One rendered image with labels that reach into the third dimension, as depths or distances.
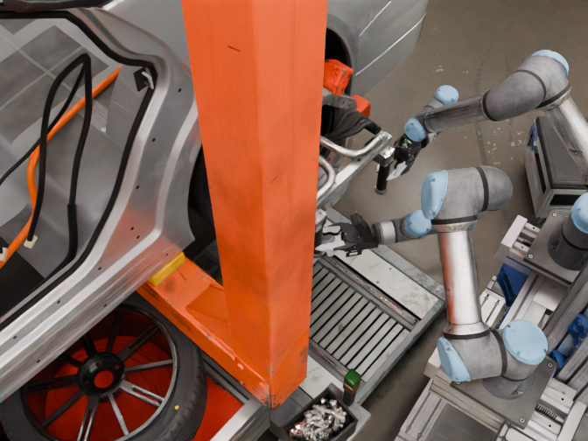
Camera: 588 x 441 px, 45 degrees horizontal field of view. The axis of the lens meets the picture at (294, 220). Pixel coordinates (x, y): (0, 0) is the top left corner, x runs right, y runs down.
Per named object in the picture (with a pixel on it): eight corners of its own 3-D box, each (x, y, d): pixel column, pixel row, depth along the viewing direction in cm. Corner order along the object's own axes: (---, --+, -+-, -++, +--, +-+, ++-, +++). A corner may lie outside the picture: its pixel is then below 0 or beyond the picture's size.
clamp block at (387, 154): (372, 145, 234) (374, 134, 229) (394, 159, 230) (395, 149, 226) (362, 154, 231) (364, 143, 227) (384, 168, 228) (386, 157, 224)
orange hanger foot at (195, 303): (164, 255, 253) (149, 199, 225) (272, 346, 233) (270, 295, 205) (129, 286, 246) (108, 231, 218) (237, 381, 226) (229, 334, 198)
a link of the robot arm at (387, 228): (396, 234, 222) (389, 213, 227) (381, 236, 221) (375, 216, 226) (394, 248, 228) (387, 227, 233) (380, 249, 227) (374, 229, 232)
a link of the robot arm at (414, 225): (442, 206, 213) (431, 212, 224) (405, 210, 212) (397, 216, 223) (446, 231, 212) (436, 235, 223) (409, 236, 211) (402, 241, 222)
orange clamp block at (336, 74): (324, 84, 228) (336, 59, 225) (343, 95, 225) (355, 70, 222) (313, 84, 223) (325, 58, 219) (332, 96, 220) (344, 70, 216)
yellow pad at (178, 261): (158, 237, 238) (157, 228, 234) (186, 260, 233) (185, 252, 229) (127, 263, 233) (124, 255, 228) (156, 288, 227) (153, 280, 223)
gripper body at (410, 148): (393, 142, 234) (414, 122, 239) (388, 157, 241) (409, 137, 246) (411, 155, 231) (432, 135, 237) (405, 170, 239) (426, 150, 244)
